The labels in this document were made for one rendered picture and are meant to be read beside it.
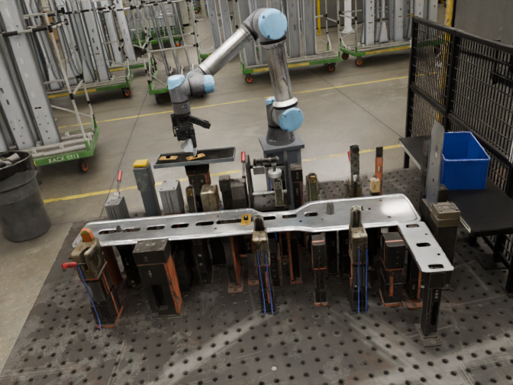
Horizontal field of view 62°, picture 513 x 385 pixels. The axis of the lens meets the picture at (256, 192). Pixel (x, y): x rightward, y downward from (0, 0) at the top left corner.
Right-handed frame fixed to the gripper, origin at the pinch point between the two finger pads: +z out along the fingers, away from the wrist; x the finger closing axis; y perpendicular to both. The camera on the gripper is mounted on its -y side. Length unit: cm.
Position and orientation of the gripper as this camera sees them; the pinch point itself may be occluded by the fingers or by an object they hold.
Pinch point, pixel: (195, 153)
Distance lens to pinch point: 197.1
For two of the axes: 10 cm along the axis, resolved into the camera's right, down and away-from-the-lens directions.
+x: 4.1, 3.8, -8.3
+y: -9.1, 2.8, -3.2
